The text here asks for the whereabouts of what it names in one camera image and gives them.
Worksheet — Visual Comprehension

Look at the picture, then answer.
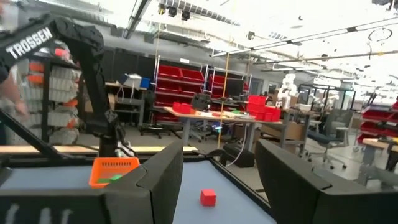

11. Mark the small red cube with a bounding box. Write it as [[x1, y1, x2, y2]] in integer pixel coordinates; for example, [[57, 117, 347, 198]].
[[200, 189, 217, 207]]

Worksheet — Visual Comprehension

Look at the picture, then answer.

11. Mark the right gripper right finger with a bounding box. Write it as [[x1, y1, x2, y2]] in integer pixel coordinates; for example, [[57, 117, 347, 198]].
[[254, 138, 398, 224]]

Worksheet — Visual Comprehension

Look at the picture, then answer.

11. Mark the red storage bin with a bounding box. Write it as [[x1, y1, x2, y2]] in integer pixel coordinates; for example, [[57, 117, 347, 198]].
[[248, 95, 268, 106], [172, 101, 193, 115], [247, 105, 282, 122]]

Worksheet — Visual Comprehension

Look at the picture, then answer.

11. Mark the rack with red bins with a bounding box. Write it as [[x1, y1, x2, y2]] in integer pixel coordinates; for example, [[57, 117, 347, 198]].
[[154, 55, 206, 125], [357, 99, 398, 146], [205, 65, 253, 103]]

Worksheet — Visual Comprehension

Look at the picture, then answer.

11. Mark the black office chair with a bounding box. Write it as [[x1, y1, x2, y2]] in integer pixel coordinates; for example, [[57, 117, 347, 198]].
[[139, 90, 172, 139]]

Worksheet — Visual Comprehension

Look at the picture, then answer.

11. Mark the black monitor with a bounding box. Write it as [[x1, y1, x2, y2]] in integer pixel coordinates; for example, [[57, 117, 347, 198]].
[[225, 77, 246, 98]]

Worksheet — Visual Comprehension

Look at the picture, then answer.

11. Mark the white humanoid robot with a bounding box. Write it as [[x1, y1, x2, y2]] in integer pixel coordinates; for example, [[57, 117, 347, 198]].
[[276, 73, 299, 103]]

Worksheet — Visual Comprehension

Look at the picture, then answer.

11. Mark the orange plastic bin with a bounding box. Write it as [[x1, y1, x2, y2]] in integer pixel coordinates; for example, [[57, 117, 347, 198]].
[[88, 157, 141, 190]]

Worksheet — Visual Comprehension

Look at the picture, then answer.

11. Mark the shelf with white orange bins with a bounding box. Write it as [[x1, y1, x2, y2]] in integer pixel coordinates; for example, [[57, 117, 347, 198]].
[[17, 46, 82, 146]]

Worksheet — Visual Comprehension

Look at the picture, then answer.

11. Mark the grey office chair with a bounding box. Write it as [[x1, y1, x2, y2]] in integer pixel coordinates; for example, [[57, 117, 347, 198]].
[[307, 108, 356, 171]]

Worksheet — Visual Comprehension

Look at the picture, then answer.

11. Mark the wooden work table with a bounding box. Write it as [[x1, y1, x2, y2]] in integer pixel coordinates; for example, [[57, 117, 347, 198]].
[[163, 106, 284, 153]]

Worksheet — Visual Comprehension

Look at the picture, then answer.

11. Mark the white box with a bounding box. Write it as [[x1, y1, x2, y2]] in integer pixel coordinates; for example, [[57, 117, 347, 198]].
[[119, 73, 143, 91]]

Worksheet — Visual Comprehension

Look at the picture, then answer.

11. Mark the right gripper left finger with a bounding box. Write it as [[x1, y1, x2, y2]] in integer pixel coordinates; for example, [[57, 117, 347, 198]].
[[0, 139, 185, 224]]

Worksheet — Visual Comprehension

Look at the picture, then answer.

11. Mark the black bag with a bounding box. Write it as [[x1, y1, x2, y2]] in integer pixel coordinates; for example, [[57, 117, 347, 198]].
[[190, 93, 213, 112]]

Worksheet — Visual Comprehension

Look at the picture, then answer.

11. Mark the person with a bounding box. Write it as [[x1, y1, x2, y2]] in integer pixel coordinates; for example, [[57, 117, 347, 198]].
[[0, 0, 30, 124]]

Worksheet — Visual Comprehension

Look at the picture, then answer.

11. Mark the black box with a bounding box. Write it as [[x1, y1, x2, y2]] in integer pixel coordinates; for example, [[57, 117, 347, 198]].
[[223, 142, 256, 169]]

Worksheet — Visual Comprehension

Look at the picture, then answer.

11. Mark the white cable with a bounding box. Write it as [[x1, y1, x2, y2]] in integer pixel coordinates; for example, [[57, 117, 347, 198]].
[[225, 123, 248, 168]]

